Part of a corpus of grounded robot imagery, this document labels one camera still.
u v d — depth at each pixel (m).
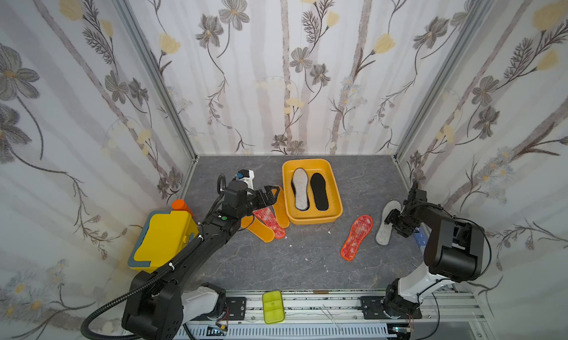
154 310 0.39
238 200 0.61
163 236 0.75
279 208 0.99
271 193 0.72
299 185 1.07
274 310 0.73
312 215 0.96
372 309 0.74
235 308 0.74
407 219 0.81
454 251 0.48
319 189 1.05
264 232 0.93
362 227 0.93
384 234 0.91
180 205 0.90
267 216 0.96
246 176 0.72
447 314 0.74
